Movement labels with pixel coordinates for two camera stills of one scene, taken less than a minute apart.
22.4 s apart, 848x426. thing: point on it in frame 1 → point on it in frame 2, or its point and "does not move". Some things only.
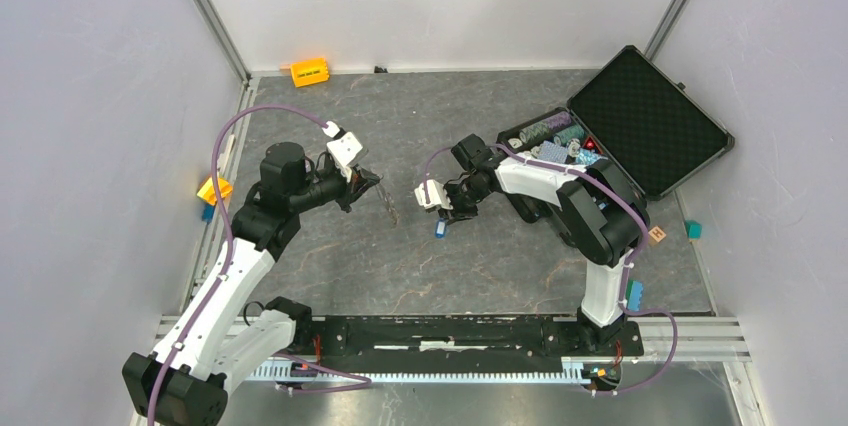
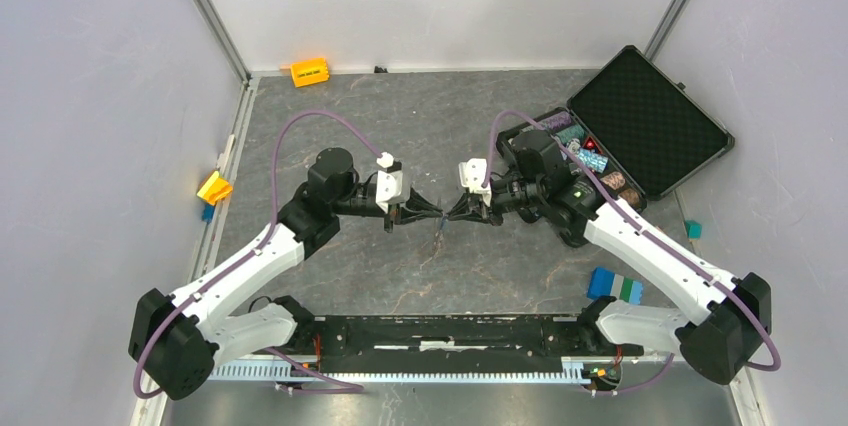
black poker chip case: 633,115 does not move
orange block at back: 310,72 does not move
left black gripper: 360,181 → 416,206
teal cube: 694,229 does not move
